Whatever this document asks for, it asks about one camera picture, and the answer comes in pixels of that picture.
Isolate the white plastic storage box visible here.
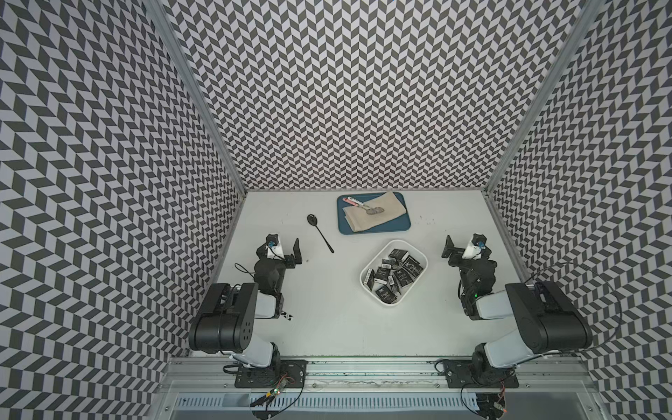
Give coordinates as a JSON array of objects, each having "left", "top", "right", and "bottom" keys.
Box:
[{"left": 358, "top": 240, "right": 429, "bottom": 307}]

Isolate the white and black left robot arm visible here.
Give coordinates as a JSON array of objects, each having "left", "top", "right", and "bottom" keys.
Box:
[{"left": 188, "top": 234, "right": 303, "bottom": 370}]

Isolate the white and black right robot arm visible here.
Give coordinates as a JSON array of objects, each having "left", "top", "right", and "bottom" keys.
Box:
[{"left": 442, "top": 234, "right": 593, "bottom": 386}]

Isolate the black metal spoon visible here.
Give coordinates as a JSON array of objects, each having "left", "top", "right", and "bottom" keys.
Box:
[{"left": 306, "top": 213, "right": 335, "bottom": 254}]

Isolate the teal plastic tray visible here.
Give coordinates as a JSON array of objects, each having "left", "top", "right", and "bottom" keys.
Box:
[{"left": 336, "top": 192, "right": 411, "bottom": 236}]

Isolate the beige folded cloth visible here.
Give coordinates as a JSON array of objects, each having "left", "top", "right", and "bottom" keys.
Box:
[{"left": 343, "top": 192, "right": 407, "bottom": 233}]

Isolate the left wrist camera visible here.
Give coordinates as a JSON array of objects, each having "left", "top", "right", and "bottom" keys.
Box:
[{"left": 266, "top": 234, "right": 283, "bottom": 254}]

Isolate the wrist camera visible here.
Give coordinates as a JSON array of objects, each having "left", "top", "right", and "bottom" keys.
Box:
[
  {"left": 471, "top": 234, "right": 488, "bottom": 251},
  {"left": 266, "top": 234, "right": 283, "bottom": 254}
]

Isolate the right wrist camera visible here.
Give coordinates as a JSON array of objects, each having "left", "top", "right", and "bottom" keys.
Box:
[{"left": 471, "top": 234, "right": 488, "bottom": 251}]

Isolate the pink handled spoon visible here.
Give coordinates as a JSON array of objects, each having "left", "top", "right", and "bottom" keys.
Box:
[{"left": 344, "top": 197, "right": 376, "bottom": 215}]

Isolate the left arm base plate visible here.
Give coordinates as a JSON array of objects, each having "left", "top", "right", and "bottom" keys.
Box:
[{"left": 234, "top": 359, "right": 308, "bottom": 390}]

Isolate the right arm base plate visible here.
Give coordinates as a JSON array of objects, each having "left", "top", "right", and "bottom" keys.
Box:
[{"left": 441, "top": 359, "right": 520, "bottom": 390}]

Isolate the aluminium front rail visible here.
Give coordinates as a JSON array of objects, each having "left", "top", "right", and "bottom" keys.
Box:
[{"left": 159, "top": 356, "right": 598, "bottom": 394}]

